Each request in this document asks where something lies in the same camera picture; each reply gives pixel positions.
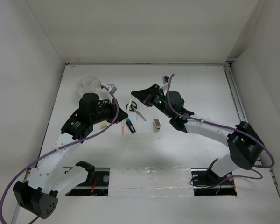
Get blue cap black highlighter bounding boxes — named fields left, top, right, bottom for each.
left=126, top=118, right=136, bottom=133

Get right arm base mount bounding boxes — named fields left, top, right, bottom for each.
left=189, top=159, right=237, bottom=196

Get aluminium frame rail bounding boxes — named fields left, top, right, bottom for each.
left=223, top=63, right=263, bottom=170

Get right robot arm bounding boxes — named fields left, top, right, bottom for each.
left=131, top=84, right=264, bottom=186

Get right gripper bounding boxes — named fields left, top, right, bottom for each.
left=132, top=84, right=173, bottom=119

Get yellow clear pen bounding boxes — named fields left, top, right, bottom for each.
left=126, top=97, right=133, bottom=114

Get black handled scissors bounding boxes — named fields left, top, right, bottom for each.
left=126, top=101, right=147, bottom=121

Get pink clear pen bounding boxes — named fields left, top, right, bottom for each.
left=121, top=120, right=125, bottom=136

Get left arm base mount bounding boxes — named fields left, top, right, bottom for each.
left=66, top=161, right=110, bottom=196

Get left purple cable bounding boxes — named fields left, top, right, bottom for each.
left=0, top=84, right=119, bottom=224

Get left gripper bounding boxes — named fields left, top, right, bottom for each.
left=91, top=98, right=128, bottom=124

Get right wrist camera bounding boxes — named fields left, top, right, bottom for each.
left=162, top=75, right=171, bottom=84

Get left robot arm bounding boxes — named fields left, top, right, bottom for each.
left=13, top=93, right=128, bottom=219

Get white round divided container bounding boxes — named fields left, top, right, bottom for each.
left=76, top=75, right=102, bottom=99

